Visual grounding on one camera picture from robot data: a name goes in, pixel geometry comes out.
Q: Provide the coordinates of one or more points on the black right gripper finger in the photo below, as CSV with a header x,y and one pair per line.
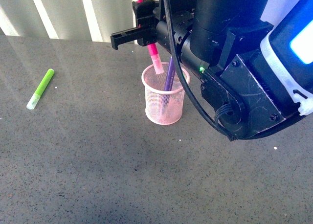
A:
x,y
143,11

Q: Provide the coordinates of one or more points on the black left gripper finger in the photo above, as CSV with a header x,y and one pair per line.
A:
x,y
143,34

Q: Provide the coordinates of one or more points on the pink highlighter pen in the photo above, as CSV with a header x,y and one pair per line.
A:
x,y
154,54

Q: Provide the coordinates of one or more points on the purple highlighter pen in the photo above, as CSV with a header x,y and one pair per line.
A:
x,y
168,85

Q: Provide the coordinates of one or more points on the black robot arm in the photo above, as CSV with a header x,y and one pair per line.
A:
x,y
247,78

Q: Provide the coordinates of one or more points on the pink mesh cup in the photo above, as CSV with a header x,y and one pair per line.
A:
x,y
154,90

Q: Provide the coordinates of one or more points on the green highlighter pen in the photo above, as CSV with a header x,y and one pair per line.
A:
x,y
40,89

